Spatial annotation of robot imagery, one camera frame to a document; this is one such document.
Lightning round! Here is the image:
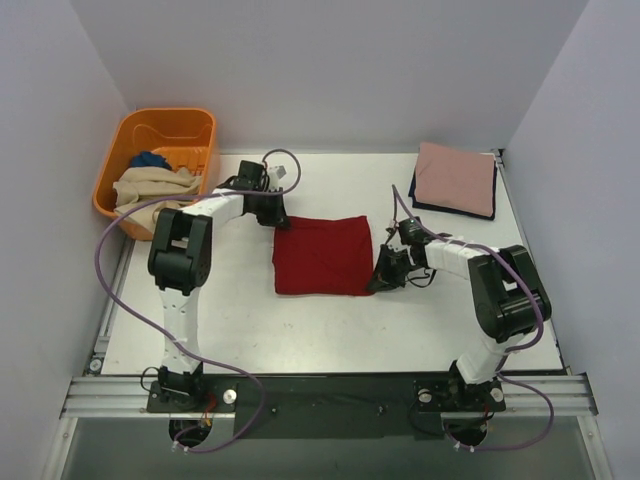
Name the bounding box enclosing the red t shirt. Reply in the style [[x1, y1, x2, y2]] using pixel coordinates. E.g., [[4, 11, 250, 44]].
[[272, 216, 374, 296]]

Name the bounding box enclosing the beige t shirt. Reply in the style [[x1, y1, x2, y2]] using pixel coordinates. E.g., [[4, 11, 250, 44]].
[[113, 166, 202, 234]]

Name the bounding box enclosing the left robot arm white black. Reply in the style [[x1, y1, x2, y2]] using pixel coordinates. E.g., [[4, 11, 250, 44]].
[[148, 161, 290, 412]]

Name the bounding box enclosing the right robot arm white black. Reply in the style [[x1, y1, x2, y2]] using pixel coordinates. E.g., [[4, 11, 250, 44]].
[[366, 218, 551, 409]]

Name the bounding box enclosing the folded navy t shirt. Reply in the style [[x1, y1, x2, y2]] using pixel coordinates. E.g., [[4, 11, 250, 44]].
[[406, 152, 499, 222]]

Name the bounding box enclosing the folded pink t shirt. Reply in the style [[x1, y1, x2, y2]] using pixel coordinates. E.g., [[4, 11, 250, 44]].
[[415, 141, 497, 218]]

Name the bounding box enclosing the orange plastic basket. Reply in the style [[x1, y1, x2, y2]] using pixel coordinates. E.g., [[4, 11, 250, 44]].
[[93, 108, 220, 220]]

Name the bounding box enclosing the blue t shirt in basket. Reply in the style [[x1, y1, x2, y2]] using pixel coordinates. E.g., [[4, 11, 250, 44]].
[[129, 151, 172, 170]]

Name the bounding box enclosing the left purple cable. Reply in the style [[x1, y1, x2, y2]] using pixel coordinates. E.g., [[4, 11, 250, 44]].
[[93, 148, 303, 454]]

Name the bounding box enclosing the purple cable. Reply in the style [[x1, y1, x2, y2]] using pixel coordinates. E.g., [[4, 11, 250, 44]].
[[390, 184, 554, 452], [93, 148, 303, 454]]

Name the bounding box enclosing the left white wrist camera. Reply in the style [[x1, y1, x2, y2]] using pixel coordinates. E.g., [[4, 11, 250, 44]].
[[265, 165, 287, 191]]

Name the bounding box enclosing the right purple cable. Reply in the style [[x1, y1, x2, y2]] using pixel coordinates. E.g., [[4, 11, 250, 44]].
[[390, 184, 554, 452]]

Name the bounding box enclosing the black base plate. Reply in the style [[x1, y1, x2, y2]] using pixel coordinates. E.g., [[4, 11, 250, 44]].
[[147, 372, 506, 446]]

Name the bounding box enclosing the aluminium rail frame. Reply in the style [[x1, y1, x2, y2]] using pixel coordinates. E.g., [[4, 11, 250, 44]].
[[60, 239, 600, 419]]

